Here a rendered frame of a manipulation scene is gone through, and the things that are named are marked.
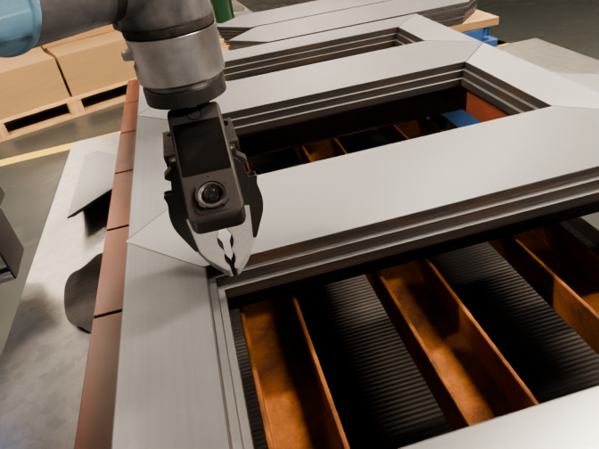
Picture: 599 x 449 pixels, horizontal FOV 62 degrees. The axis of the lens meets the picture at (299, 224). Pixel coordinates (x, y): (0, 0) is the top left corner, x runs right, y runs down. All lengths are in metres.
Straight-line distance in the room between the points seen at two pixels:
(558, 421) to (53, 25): 0.43
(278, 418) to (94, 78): 3.55
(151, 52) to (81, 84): 3.57
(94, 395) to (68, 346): 0.30
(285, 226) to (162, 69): 0.26
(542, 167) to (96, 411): 0.58
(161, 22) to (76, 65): 3.55
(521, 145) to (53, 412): 0.71
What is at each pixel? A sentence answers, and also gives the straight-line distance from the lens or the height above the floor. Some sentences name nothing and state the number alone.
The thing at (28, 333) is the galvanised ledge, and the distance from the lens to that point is 0.88.
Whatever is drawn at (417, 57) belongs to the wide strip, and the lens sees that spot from 1.13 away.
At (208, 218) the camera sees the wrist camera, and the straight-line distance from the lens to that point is 0.39.
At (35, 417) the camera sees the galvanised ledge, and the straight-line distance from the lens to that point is 0.76.
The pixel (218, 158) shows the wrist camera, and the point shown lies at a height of 1.02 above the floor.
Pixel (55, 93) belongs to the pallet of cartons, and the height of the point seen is 0.19.
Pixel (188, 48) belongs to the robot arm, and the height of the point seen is 1.10.
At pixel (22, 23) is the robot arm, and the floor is 1.14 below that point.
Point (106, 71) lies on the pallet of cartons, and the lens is 4.01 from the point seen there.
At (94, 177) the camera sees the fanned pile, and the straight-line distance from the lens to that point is 1.18.
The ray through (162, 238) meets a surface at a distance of 0.63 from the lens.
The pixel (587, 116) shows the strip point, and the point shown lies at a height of 0.86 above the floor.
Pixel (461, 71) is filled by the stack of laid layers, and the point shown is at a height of 0.84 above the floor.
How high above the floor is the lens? 1.19
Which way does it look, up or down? 34 degrees down
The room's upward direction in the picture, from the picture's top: 9 degrees counter-clockwise
